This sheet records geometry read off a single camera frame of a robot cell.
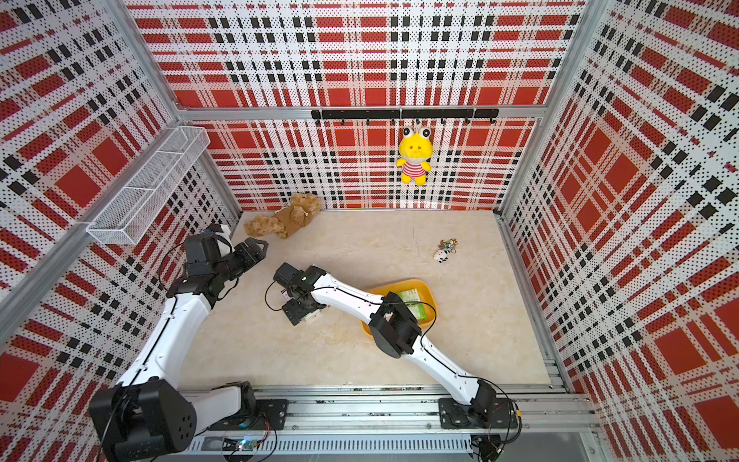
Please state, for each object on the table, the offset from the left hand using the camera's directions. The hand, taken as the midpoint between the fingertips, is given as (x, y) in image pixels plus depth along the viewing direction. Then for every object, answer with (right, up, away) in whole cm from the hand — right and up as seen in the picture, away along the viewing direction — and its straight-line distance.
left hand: (265, 248), depth 82 cm
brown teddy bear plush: (-3, +9, +25) cm, 27 cm away
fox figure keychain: (+60, +1, +27) cm, 66 cm away
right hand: (+10, -19, +9) cm, 24 cm away
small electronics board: (0, -48, -13) cm, 49 cm away
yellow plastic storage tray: (+49, -18, +6) cm, 53 cm away
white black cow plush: (+56, -3, +22) cm, 60 cm away
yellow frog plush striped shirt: (+45, +31, +11) cm, 56 cm away
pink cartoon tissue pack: (+10, -12, -10) cm, 19 cm away
